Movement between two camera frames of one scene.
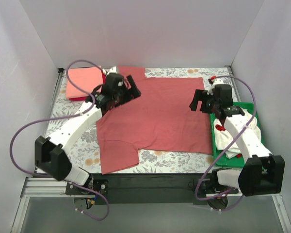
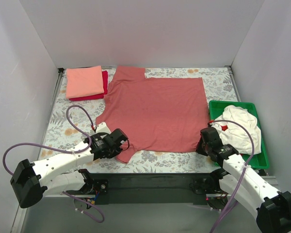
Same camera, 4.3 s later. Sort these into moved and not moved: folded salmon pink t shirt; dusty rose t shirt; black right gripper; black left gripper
Moved: black right gripper; black left gripper
Not moved: dusty rose t shirt; folded salmon pink t shirt
